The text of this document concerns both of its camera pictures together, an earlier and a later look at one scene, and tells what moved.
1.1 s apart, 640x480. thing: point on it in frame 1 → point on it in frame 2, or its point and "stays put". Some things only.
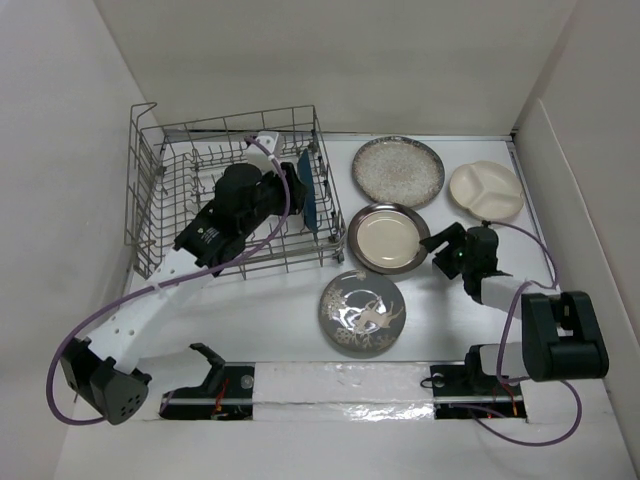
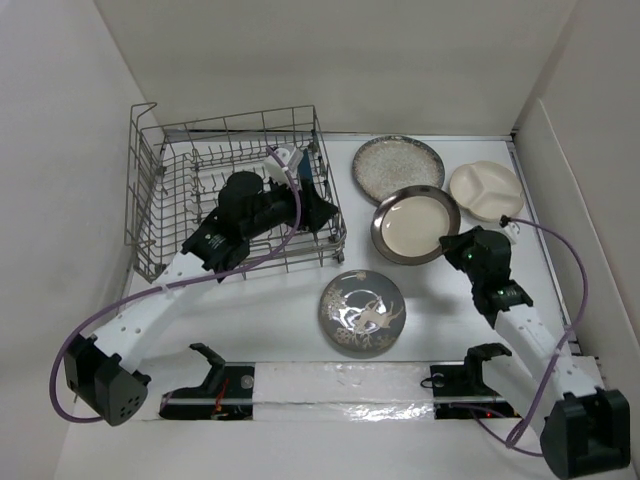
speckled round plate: (398, 169) stays put
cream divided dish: (487, 189) stays put
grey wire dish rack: (173, 169) stays put
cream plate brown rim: (386, 238) → (409, 221)
